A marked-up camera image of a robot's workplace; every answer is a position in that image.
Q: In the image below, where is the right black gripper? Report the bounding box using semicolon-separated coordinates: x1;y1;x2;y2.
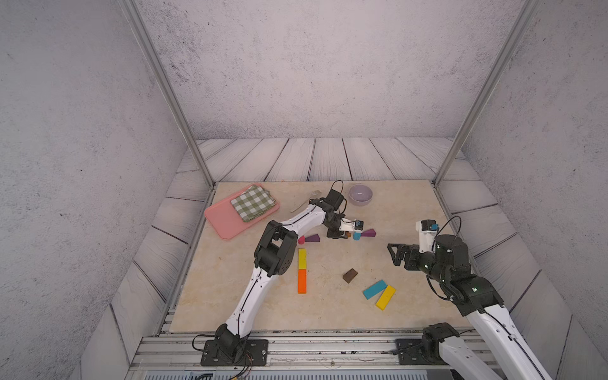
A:
388;241;450;288

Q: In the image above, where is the yellow long block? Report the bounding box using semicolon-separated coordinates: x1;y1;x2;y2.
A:
298;249;307;270
375;286;396;310

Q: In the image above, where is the dark brown block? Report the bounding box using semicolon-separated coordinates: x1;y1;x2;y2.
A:
343;269;359;283

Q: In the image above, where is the orange long block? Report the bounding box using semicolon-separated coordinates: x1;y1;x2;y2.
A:
298;269;307;295

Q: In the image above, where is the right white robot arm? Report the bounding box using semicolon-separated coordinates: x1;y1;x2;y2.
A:
387;234;551;379

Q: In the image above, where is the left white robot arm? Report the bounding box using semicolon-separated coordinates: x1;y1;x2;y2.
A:
214;198;363;357

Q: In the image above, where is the lilac bowl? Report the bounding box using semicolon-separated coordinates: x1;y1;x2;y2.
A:
348;184;374;207

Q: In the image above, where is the green checkered cloth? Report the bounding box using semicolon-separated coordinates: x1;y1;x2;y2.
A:
231;185;276;223

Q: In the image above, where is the pink plastic tray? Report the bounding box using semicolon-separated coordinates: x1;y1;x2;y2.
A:
204;183;280;240

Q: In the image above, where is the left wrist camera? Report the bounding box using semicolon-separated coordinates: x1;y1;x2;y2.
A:
339;218;364;234

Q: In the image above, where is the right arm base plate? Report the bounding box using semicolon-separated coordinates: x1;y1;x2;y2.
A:
393;337;447;366

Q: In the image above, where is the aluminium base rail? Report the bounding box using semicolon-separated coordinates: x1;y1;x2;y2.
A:
124;332;542;380

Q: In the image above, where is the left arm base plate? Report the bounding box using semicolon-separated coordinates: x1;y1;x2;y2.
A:
200;340;269;367

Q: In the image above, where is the right aluminium frame post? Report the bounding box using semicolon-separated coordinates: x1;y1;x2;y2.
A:
432;0;541;189

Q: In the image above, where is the aluminium frame post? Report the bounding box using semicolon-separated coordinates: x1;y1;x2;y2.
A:
432;0;541;189
119;0;215;188

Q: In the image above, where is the left aluminium frame post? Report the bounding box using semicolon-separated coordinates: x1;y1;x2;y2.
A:
119;0;215;188

